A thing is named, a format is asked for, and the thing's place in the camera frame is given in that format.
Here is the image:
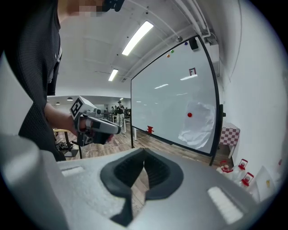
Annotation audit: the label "small yellow wooden table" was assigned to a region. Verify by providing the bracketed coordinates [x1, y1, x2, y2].
[53, 128, 70, 153]

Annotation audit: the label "person's black shirt torso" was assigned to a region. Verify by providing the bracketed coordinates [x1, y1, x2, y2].
[4, 0, 63, 162]

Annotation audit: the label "red white checkered table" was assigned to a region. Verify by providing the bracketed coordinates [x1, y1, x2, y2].
[219, 122, 241, 159]

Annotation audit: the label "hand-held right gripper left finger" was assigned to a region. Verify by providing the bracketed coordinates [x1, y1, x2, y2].
[100, 147, 146, 227]

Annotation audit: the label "long ceiling light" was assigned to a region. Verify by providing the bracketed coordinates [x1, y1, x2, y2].
[108, 68, 119, 82]
[121, 21, 154, 56]

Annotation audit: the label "person's left hand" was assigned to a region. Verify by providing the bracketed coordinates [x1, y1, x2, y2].
[80, 118, 92, 131]

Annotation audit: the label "whiteboard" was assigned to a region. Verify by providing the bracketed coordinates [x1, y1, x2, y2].
[130, 34, 227, 167]

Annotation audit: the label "white plastic bag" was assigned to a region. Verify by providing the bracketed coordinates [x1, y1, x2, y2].
[178, 100, 216, 150]

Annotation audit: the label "black box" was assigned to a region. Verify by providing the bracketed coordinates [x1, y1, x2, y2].
[189, 37, 199, 52]

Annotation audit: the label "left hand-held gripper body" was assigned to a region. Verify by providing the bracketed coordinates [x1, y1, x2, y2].
[69, 96, 113, 147]

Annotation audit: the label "black head-worn camera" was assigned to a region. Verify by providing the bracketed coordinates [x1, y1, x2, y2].
[102, 0, 126, 12]

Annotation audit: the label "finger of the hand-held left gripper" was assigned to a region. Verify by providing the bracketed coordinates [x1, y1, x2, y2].
[91, 116, 122, 135]

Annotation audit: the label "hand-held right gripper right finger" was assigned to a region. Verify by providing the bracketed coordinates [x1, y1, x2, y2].
[143, 148, 184, 201]

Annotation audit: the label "person's left forearm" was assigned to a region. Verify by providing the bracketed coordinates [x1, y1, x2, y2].
[44, 102, 78, 137]

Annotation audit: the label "white ceiling pipes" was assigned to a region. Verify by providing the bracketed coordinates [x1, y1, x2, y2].
[173, 0, 220, 47]

